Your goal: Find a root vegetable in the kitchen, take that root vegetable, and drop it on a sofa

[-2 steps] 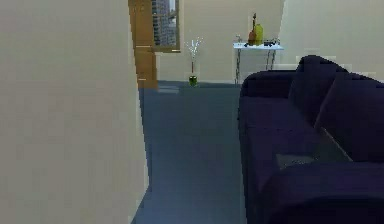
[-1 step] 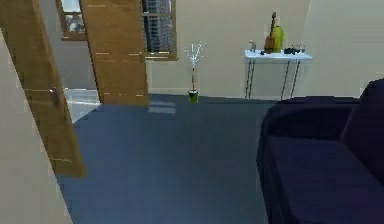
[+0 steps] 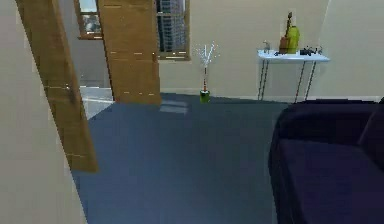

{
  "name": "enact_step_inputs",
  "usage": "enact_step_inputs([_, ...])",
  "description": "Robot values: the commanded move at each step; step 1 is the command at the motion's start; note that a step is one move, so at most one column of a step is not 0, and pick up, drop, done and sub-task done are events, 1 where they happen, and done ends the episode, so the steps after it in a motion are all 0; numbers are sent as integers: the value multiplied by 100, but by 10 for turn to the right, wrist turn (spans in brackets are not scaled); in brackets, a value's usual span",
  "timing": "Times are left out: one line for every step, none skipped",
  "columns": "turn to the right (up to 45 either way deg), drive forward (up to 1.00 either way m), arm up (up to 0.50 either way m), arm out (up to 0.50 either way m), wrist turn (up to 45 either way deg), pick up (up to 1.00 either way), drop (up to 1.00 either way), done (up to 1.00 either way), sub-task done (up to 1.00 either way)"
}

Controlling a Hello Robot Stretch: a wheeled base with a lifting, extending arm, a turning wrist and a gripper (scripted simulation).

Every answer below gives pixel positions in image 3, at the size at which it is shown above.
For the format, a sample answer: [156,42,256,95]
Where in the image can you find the small black object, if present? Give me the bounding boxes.
[299,46,317,57]

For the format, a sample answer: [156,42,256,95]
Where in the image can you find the brown wooden room door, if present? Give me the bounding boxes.
[96,0,163,105]
[14,0,100,174]

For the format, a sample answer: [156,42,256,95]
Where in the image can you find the wooden framed window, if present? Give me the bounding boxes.
[155,0,192,62]
[73,0,103,41]

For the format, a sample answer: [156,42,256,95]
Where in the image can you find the dark purple sofa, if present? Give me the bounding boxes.
[268,96,384,224]

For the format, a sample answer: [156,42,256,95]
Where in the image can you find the white console table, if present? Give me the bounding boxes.
[256,49,331,103]

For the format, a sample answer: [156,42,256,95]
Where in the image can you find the yellow green vase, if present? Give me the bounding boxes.
[286,25,301,55]

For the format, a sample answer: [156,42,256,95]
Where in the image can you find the white twig plant green pot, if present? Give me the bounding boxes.
[194,41,220,104]

